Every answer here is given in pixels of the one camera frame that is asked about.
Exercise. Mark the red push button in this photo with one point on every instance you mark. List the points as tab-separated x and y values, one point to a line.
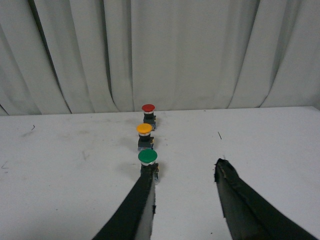
149	117

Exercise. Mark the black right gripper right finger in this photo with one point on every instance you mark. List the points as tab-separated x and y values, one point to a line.
248	215

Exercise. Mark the green push button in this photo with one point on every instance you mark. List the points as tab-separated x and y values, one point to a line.
147	158

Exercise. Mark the yellow push button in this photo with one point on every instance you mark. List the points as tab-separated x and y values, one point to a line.
145	141

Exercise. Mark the white curtain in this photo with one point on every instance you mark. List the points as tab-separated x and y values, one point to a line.
100	56

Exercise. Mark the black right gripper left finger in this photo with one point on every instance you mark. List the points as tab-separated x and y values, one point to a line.
133	220

